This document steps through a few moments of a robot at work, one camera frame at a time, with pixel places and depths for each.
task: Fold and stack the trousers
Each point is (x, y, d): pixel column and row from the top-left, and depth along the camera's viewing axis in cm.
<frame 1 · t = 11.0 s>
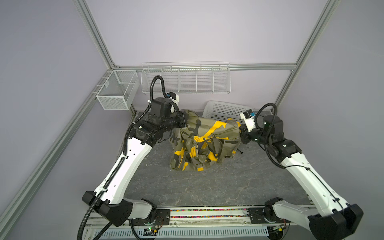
left hand: (188, 117, 67), fingers closed
right hand: (235, 128, 73), fingers closed
camouflage yellow green trousers: (203, 142, 74), point 26 cm above the table
white plastic laundry basket: (222, 109, 118), point 5 cm above the table

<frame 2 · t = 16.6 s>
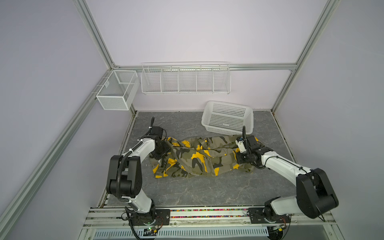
left hand: (167, 153, 92), fingers open
right hand: (239, 157, 90), fingers closed
camouflage yellow green trousers: (201, 156, 90), point 7 cm above the table
the other named things where they were.

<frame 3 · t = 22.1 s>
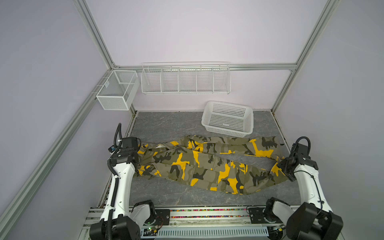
left hand: (129, 166, 76), fingers closed
right hand: (287, 171, 80), fingers open
camouflage yellow green trousers: (232, 165, 92), on the table
the other named things where they were.

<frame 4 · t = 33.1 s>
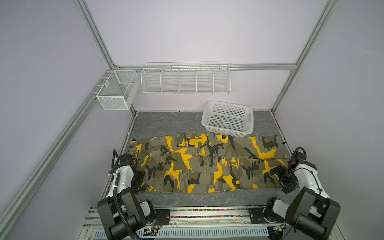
left hand: (141, 184, 83), fingers open
right hand: (278, 182, 82), fingers open
camouflage yellow green trousers: (206, 162, 93), point 2 cm above the table
the other named things where they were.

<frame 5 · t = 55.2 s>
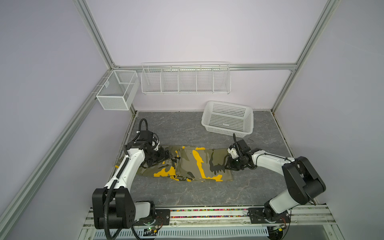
left hand: (166, 160, 82), fingers open
right hand: (227, 168, 90), fingers closed
camouflage yellow green trousers: (191, 164, 93), point 2 cm above the table
the other named things where they were.

